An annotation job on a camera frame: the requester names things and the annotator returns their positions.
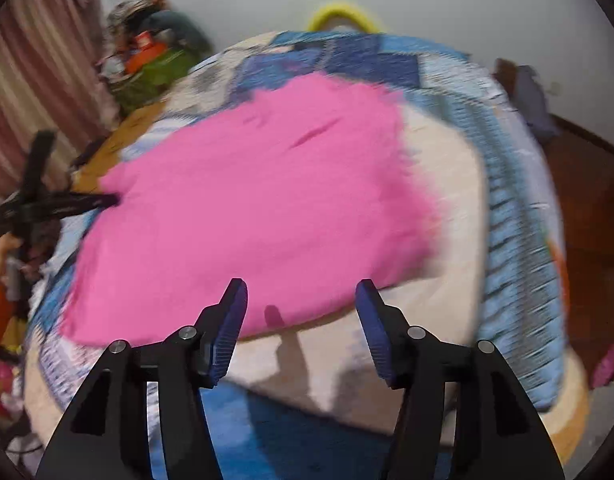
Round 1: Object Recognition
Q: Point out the wooden carved headboard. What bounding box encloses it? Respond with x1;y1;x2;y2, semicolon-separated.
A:
70;101;165;194

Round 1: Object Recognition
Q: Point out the striped pink curtain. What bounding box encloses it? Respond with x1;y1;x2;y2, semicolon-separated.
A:
0;0;119;200

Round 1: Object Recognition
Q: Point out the blue patchwork bedspread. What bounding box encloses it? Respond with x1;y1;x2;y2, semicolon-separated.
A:
24;29;592;480

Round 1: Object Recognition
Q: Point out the yellow hoop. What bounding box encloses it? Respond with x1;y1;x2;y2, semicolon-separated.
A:
306;0;382;34

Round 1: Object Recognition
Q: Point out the operator left hand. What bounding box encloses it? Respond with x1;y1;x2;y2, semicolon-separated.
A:
0;232;22;278

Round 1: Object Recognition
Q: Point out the orange box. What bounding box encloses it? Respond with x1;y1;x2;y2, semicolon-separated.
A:
124;42;168;74

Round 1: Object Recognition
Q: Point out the brown wooden door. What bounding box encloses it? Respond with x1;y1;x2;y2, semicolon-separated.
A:
544;117;614;374

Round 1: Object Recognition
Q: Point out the pink knit shirt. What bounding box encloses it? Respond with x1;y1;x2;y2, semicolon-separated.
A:
60;73;441;347

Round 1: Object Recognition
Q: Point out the dark green cushion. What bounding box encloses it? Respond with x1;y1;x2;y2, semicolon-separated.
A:
139;9;213;54

